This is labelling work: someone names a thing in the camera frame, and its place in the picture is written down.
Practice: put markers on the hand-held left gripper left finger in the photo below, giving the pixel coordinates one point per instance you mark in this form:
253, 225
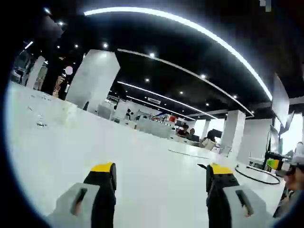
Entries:
71, 204

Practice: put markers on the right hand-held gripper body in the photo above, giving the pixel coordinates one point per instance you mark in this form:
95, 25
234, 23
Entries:
298, 155

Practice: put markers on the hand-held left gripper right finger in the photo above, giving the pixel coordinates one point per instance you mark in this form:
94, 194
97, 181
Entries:
221, 190

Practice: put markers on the white desk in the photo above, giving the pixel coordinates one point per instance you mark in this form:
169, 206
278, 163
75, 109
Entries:
142, 154

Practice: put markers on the frosted desk partition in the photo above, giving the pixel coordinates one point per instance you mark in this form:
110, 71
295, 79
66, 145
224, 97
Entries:
155, 129

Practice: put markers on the person's right hand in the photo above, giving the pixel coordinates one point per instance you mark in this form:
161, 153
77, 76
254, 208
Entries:
292, 181

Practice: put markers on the small white table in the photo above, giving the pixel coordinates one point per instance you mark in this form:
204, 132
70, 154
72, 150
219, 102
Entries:
257, 162

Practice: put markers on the small monitor screen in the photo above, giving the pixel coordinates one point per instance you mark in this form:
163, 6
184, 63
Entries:
274, 139

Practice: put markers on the white office chair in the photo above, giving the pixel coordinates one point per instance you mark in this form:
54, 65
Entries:
226, 151

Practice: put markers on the slim white pillar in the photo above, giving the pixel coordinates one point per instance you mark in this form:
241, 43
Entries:
235, 135

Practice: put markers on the black computer monitor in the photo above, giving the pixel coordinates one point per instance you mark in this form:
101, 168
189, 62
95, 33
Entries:
216, 133

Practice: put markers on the large grey monitor screen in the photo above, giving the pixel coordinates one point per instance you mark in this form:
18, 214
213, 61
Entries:
280, 99

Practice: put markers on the red box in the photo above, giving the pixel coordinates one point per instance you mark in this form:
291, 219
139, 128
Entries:
173, 120

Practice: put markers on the clear plastic packaging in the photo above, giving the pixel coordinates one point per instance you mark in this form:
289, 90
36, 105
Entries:
42, 124

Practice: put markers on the black panel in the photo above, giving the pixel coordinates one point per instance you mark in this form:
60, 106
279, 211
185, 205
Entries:
86, 106

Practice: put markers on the thin straight ceiling light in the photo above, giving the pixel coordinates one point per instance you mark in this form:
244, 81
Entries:
166, 97
156, 108

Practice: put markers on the ceiling air vent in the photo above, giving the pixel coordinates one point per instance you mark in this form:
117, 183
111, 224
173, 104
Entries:
154, 100

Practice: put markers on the wide white pillar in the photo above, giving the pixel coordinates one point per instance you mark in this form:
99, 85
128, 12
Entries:
95, 78

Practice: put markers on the narrow white pillar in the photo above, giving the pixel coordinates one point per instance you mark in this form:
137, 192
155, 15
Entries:
35, 71

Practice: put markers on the group of round ceiling spotlights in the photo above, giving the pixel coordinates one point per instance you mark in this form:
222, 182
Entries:
105, 45

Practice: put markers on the long curved ceiling light strip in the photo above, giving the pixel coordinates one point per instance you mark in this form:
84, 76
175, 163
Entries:
190, 22

